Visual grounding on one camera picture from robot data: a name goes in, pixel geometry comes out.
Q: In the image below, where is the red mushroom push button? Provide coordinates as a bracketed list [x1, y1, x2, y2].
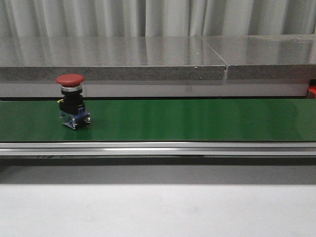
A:
[56, 74, 90, 130]

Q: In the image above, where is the green conveyor belt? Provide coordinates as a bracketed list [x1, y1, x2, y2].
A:
[0, 99, 316, 142]

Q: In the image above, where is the grey stone counter slab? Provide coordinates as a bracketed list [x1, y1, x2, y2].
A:
[202, 35, 316, 83]
[0, 37, 225, 82]

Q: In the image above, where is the red plastic tray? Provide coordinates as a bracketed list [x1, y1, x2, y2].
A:
[307, 85, 316, 99]

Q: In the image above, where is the white pleated curtain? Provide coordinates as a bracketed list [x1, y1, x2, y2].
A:
[0, 0, 316, 37]

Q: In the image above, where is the aluminium conveyor frame rail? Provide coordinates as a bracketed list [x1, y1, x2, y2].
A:
[0, 142, 316, 157]

